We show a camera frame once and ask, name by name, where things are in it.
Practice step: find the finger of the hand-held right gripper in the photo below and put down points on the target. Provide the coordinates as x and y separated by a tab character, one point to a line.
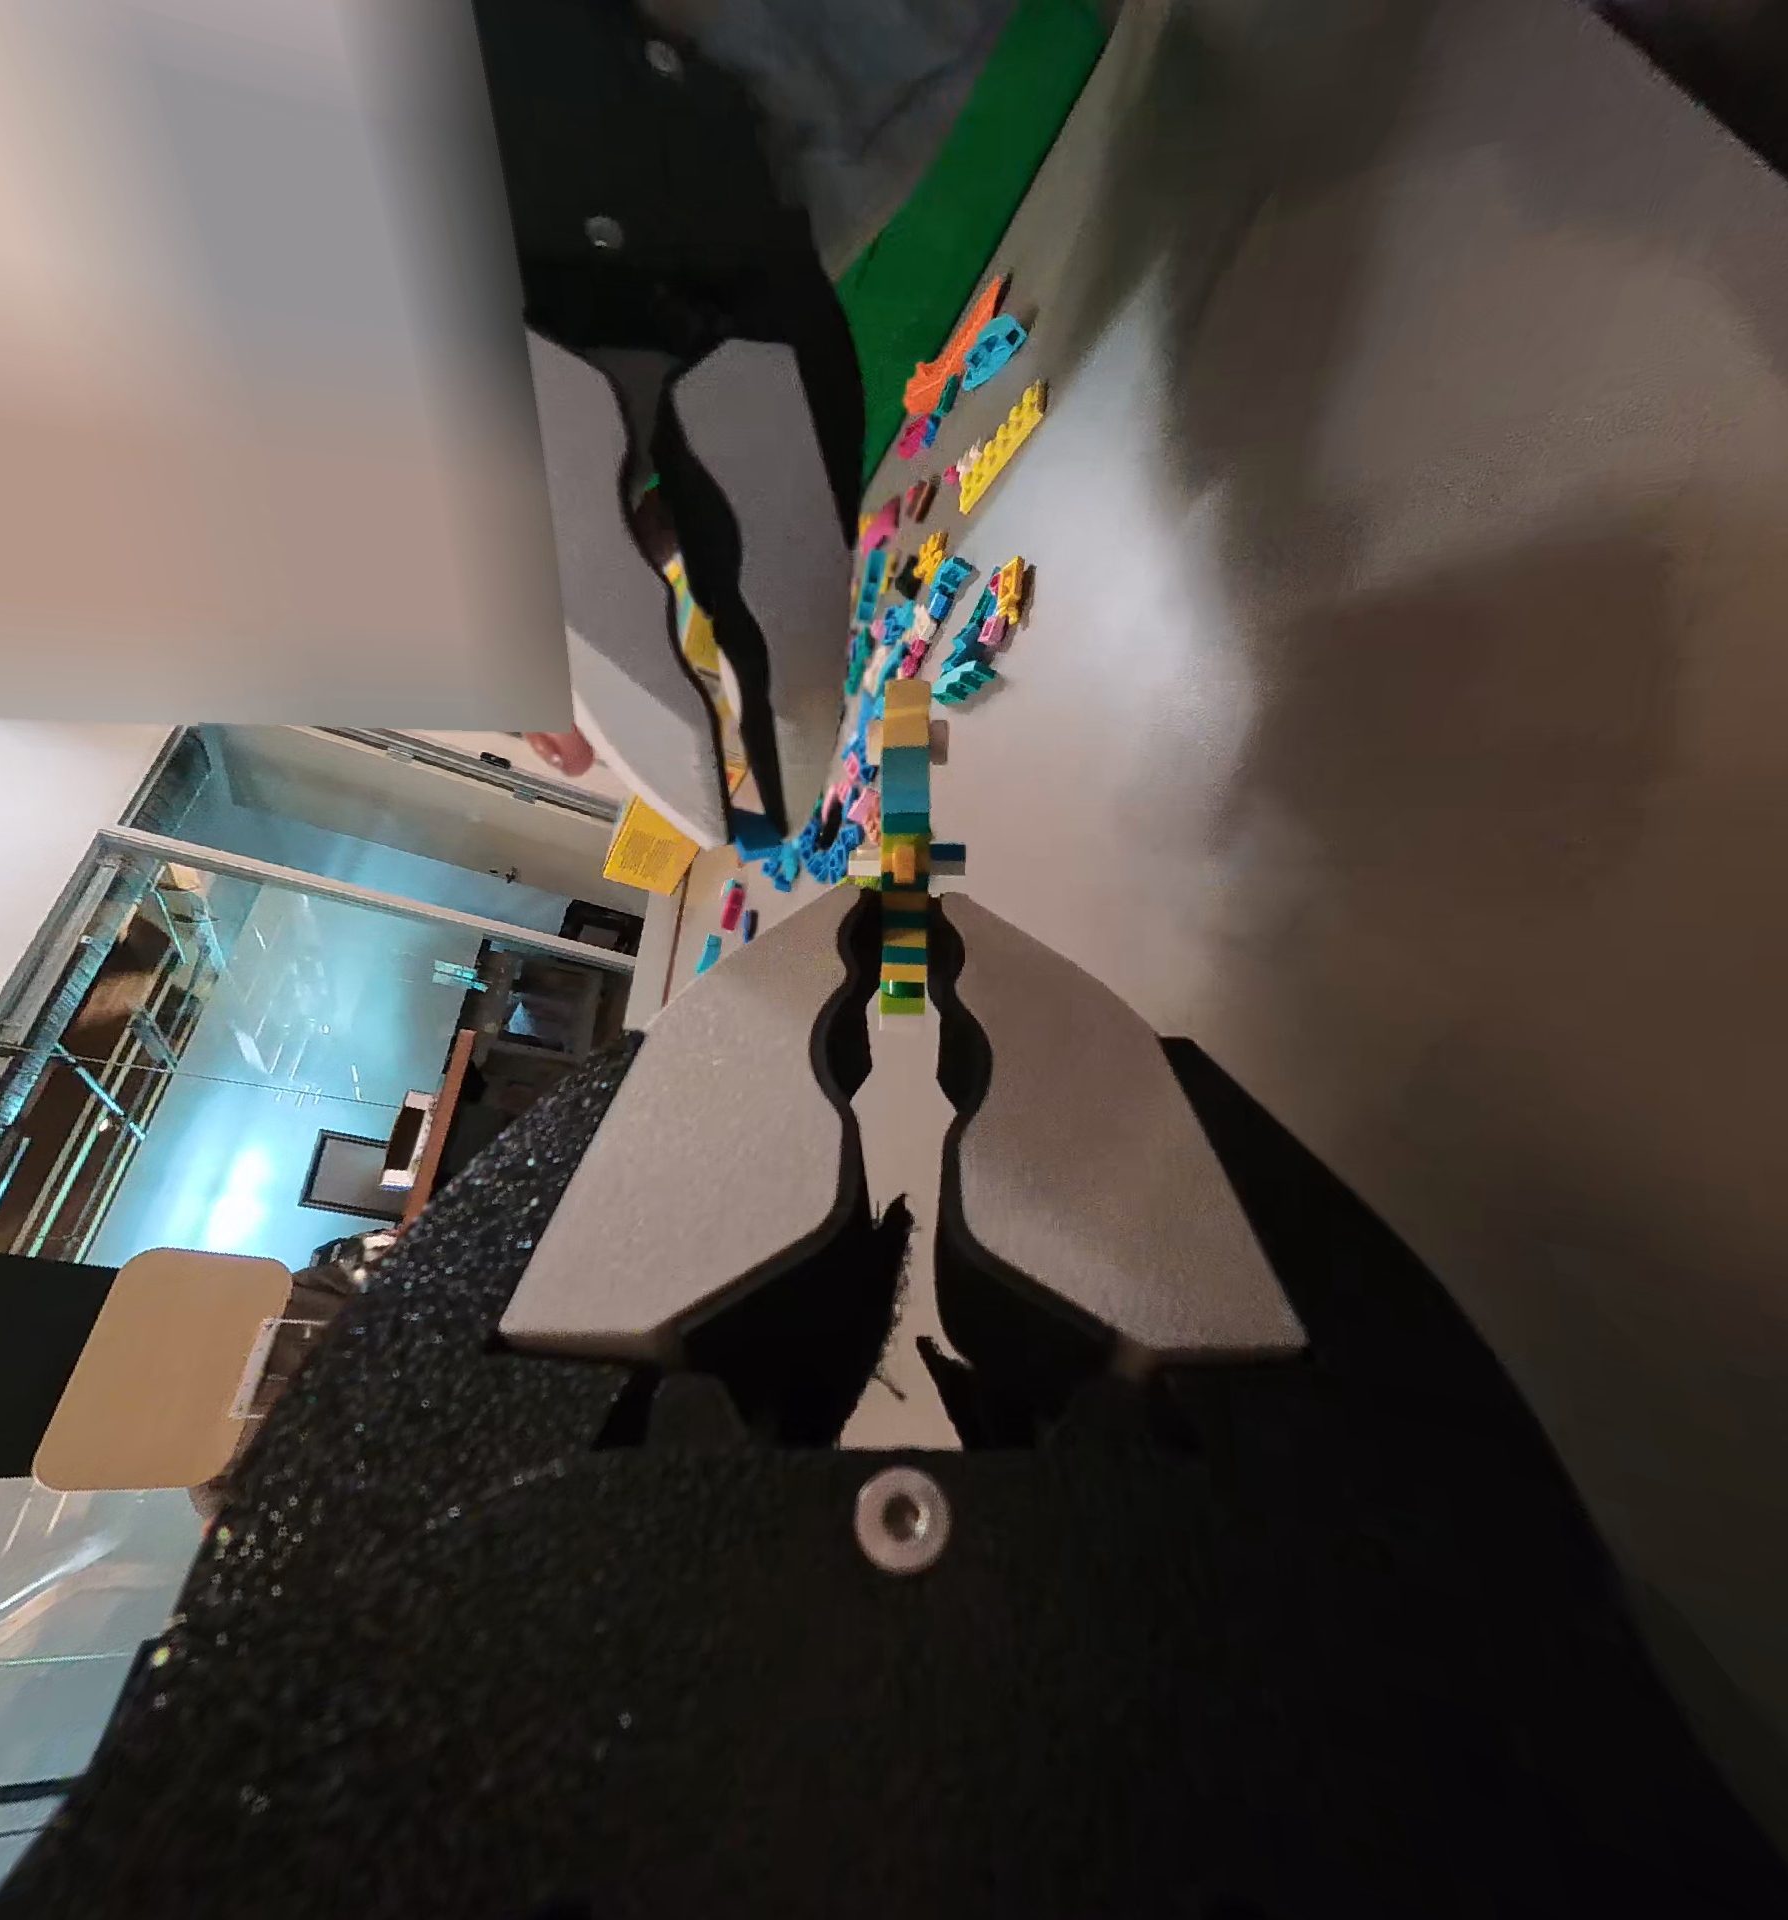
799	570
609	631

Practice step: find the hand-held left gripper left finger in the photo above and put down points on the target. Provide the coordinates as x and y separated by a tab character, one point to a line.
700	1154

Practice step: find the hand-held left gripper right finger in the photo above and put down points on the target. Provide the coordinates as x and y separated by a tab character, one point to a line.
1104	1184

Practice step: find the pile of colourful bricks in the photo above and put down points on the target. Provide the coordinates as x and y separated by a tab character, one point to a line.
955	631

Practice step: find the striped brick fish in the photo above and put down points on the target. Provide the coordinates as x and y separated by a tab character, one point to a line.
908	780

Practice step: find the grey desk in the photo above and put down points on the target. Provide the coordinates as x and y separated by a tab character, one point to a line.
1285	599

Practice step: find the yellow leaflet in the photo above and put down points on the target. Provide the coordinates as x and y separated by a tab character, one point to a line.
648	856

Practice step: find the yellow brick plate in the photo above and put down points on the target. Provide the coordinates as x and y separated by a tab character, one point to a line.
999	450

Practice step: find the orange brick separator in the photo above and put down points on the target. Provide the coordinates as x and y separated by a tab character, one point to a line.
942	375

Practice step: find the green baseplate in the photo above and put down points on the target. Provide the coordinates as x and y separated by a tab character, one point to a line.
970	194

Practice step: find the black framed picture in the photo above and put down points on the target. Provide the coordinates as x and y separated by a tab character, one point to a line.
342	1171

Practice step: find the glass partition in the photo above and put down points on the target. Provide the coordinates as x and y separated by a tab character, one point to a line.
233	1021

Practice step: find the wooden panel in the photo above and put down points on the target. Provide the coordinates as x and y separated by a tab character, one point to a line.
160	1365

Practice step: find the black panel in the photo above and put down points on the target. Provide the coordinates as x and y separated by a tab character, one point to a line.
9	1365

